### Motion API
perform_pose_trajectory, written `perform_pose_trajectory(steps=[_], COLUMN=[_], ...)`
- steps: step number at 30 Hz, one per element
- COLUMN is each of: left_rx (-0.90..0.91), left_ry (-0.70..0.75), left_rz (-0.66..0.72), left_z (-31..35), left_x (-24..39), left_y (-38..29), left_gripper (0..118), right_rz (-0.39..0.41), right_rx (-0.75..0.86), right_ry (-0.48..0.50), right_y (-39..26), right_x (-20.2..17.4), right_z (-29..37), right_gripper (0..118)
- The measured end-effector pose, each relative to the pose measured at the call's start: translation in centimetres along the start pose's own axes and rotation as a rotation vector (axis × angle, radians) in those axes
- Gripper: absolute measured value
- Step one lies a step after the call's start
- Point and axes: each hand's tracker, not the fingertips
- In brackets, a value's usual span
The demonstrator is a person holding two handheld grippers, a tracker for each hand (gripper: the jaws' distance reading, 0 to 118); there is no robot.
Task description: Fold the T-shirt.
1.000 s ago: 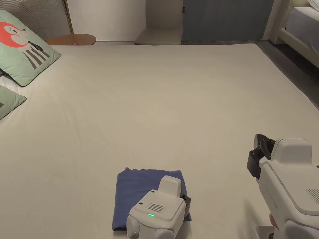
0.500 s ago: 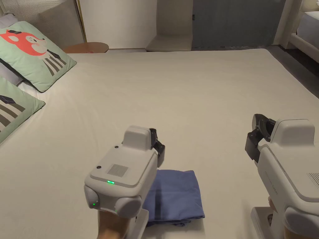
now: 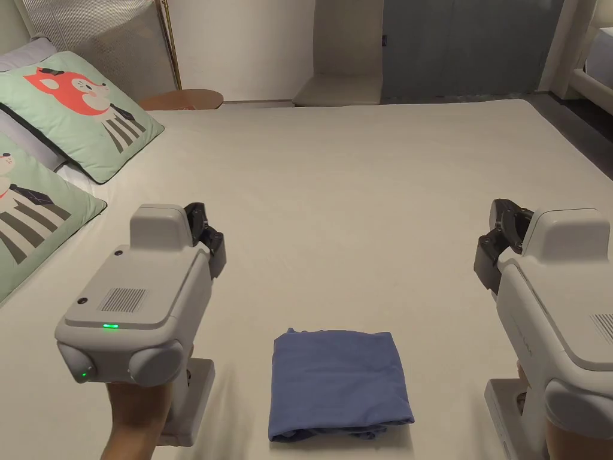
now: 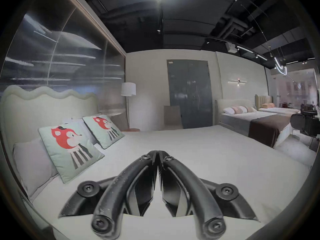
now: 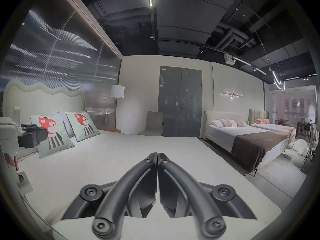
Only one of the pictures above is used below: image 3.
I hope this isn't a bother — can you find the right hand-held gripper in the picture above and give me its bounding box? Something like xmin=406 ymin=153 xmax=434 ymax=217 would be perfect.
xmin=474 ymin=198 xmax=613 ymax=460

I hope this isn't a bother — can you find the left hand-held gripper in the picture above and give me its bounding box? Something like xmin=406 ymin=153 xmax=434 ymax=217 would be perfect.
xmin=54 ymin=202 xmax=228 ymax=449

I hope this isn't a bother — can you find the person's left hand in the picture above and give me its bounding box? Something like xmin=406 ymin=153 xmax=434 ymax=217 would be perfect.
xmin=97 ymin=380 xmax=173 ymax=460

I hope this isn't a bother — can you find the person's right hand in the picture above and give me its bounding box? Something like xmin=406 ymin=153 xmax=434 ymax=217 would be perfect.
xmin=545 ymin=420 xmax=613 ymax=460

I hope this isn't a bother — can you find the round wooden side table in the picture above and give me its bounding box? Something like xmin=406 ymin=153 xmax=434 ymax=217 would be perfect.
xmin=138 ymin=88 xmax=225 ymax=112

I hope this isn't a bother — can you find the bed with beige sheet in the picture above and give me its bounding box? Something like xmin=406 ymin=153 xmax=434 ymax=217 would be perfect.
xmin=0 ymin=98 xmax=613 ymax=460

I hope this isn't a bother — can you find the green cushion with fox print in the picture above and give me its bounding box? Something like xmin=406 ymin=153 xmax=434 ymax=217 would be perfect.
xmin=0 ymin=50 xmax=166 ymax=185

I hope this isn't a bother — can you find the green cushion with dog print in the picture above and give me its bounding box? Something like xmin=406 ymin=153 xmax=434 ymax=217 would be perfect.
xmin=0 ymin=131 xmax=108 ymax=304

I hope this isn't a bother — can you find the grey blue wardrobe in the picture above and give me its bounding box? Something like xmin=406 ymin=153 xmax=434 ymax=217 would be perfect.
xmin=382 ymin=0 xmax=576 ymax=95

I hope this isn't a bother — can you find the gold floor lamp pole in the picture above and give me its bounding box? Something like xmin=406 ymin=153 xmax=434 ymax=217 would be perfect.
xmin=159 ymin=0 xmax=184 ymax=92

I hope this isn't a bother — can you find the folded blue garment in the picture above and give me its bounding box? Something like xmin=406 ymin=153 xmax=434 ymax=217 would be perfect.
xmin=268 ymin=328 xmax=415 ymax=443

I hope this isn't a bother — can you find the beige chair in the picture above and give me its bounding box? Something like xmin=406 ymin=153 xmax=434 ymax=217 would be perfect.
xmin=292 ymin=0 xmax=384 ymax=108

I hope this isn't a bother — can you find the grey ribbed panel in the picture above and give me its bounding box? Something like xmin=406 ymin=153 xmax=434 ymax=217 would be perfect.
xmin=44 ymin=0 xmax=181 ymax=101

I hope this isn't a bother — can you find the beige padded headboard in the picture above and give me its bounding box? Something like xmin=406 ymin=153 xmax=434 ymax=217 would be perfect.
xmin=0 ymin=0 xmax=54 ymax=53

